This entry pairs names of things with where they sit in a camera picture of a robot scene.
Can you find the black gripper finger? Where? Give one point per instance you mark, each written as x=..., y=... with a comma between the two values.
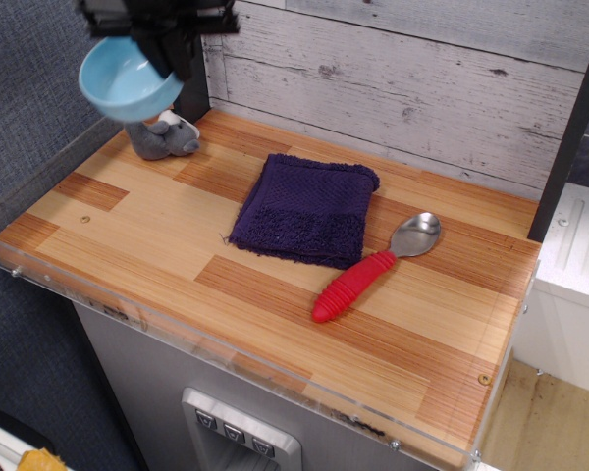
x=148, y=43
x=181, y=52

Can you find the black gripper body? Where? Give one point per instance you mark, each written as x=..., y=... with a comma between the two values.
x=142, y=18

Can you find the light blue bowl cup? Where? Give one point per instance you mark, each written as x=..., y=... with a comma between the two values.
x=120, y=82

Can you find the grey plush elephant toy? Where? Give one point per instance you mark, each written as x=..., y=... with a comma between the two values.
x=170, y=136

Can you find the purple folded towel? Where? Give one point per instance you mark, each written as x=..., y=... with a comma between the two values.
x=307, y=211

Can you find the clear acrylic table guard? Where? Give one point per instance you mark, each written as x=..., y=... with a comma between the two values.
x=144, y=240

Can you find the grey cabinet with button panel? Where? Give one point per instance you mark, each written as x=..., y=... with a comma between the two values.
x=190, y=413

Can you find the white ribbed side unit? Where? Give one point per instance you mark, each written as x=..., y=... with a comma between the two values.
x=553, y=332

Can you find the black left frame post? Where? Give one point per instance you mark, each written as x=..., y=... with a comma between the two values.
x=193, y=102

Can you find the black frame post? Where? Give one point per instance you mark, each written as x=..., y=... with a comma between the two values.
x=563, y=163
x=193, y=102

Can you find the red handled metal spoon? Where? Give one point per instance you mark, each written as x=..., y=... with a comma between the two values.
x=414, y=237

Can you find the black right frame post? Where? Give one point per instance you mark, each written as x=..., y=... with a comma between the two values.
x=563, y=163

